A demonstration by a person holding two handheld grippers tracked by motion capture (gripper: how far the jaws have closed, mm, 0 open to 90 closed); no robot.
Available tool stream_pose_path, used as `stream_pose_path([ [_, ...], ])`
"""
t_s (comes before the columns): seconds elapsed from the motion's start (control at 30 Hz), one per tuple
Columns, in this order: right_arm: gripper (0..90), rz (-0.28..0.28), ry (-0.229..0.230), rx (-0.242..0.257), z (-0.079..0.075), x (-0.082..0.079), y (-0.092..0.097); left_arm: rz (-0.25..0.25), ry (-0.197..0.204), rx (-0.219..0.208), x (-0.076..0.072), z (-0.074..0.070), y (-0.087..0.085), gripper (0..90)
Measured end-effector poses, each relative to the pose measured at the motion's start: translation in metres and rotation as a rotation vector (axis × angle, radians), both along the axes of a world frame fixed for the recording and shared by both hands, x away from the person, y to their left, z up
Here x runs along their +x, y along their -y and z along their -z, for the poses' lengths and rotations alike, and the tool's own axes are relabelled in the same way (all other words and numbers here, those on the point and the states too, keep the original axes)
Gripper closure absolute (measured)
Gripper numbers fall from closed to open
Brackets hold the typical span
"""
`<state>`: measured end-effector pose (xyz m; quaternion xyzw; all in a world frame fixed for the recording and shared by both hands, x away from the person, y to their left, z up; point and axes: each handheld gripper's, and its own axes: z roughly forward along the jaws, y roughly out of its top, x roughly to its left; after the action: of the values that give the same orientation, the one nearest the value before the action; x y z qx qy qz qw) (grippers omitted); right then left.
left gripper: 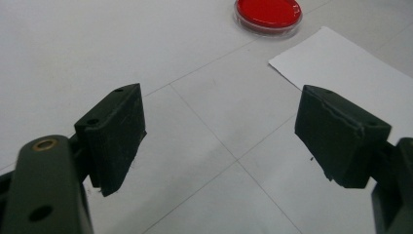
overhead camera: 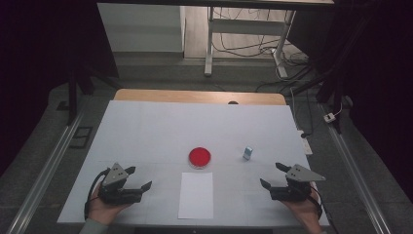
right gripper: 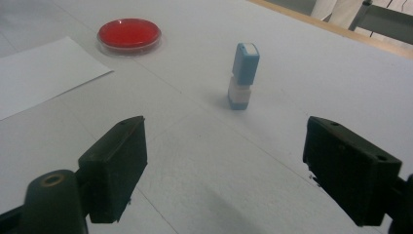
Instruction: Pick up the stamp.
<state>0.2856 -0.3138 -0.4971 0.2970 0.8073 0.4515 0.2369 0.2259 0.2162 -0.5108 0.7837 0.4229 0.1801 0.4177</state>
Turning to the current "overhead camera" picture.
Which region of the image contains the person's left hand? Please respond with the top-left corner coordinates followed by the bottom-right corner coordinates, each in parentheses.
top-left (87, 185), bottom-right (131, 226)

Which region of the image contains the black rectangular floor frame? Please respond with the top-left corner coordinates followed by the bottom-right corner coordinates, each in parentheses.
top-left (69, 126), bottom-right (94, 150)

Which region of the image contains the round red ink pad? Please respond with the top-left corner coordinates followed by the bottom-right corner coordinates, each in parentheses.
top-left (188, 146), bottom-right (212, 170)

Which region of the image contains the dark curtain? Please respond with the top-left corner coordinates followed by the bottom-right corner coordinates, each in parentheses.
top-left (0, 0), bottom-right (120, 176)
top-left (286, 0), bottom-right (413, 203)

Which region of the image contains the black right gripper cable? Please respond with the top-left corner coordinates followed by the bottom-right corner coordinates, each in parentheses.
top-left (310, 185), bottom-right (340, 234)

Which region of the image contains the person's right hand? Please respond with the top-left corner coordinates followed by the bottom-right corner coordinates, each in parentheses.
top-left (281, 181), bottom-right (323, 234)

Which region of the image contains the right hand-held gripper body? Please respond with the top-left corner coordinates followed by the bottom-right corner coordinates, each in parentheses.
top-left (269, 163), bottom-right (327, 203)

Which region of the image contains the white power strip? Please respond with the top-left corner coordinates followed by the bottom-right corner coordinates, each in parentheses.
top-left (296, 129), bottom-right (314, 156)

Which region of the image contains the small white paper sheet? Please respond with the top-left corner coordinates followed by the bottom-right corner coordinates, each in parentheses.
top-left (177, 172), bottom-right (215, 220)

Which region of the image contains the large white table mat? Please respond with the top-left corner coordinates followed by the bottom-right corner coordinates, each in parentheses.
top-left (56, 99), bottom-right (330, 227)

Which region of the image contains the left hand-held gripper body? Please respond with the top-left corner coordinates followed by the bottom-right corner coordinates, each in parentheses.
top-left (96, 162), bottom-right (144, 206)

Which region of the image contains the aluminium floor rail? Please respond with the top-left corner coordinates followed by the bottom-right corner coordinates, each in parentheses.
top-left (6, 105), bottom-right (87, 234)
top-left (319, 102), bottom-right (394, 234)

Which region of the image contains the white cabinet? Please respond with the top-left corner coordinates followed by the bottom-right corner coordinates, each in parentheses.
top-left (96, 3), bottom-right (186, 54)

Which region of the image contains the black metal stand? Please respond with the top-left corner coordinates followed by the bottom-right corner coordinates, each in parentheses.
top-left (65, 62), bottom-right (122, 127)
top-left (288, 0), bottom-right (374, 135)

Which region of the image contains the white metal desk frame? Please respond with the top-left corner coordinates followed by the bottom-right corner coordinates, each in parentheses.
top-left (204, 5), bottom-right (297, 79)

